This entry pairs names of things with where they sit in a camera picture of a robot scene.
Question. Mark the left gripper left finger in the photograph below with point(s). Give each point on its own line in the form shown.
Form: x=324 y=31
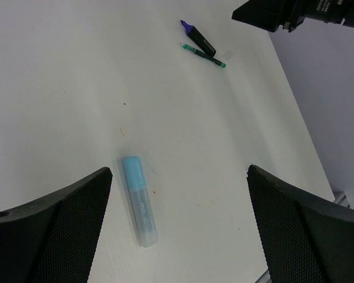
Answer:
x=54 y=238

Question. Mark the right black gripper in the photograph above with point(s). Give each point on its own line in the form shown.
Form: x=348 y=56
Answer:
x=270 y=14

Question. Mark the green pen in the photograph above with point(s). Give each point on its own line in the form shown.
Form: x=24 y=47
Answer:
x=203 y=55

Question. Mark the light blue highlighter cap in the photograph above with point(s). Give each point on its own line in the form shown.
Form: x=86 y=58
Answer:
x=133 y=171

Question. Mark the purple black highlighter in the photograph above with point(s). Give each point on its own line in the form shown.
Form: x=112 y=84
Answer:
x=198 y=38

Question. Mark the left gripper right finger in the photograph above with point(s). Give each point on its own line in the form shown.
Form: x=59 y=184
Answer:
x=305 y=238

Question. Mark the light blue highlighter body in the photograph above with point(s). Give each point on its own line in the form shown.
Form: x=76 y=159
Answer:
x=143 y=215

